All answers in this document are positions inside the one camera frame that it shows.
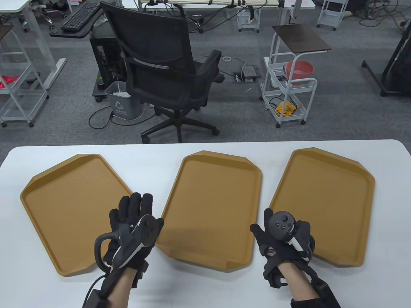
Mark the person's left hand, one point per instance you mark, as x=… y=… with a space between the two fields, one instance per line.
x=135 y=203

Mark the person's right hand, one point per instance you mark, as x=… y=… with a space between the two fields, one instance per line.
x=261 y=239

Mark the brown plastic food tray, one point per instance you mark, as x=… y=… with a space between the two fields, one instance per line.
x=212 y=199
x=327 y=199
x=70 y=211

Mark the person's right forearm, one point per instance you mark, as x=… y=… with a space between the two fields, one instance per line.
x=298 y=282

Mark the person's left forearm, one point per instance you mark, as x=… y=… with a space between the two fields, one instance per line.
x=121 y=288

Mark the black wrist sensor unit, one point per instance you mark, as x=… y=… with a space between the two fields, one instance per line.
x=94 y=298
x=324 y=288

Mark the grey waste bin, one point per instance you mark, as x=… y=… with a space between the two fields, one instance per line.
x=123 y=107

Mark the yellow cloth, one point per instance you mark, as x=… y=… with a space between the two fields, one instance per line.
x=285 y=109

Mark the black computer tower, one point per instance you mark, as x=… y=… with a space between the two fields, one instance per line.
x=106 y=57

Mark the white mesh shelf cart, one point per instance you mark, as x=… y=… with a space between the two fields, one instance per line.
x=19 y=102

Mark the black mesh office chair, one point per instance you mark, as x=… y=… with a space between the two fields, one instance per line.
x=154 y=38

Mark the floor power socket box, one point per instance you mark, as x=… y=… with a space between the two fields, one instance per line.
x=249 y=72

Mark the white standing desk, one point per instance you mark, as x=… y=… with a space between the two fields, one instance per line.
x=48 y=57

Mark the red plastic basin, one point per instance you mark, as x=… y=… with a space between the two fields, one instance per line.
x=298 y=72

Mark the red cloth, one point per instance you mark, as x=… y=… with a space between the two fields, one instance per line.
x=8 y=81

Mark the black keyboard shelf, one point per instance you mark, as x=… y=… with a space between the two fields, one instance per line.
x=70 y=34

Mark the black keyboard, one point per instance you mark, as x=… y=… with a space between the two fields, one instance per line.
x=78 y=17

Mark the white rolling cart right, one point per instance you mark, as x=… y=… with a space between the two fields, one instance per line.
x=301 y=38

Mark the long white desk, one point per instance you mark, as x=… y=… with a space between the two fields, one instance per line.
x=192 y=2

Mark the black floor stand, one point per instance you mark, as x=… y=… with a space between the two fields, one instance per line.
x=395 y=73

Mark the small white cart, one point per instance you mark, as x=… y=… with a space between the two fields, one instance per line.
x=249 y=22
x=330 y=17

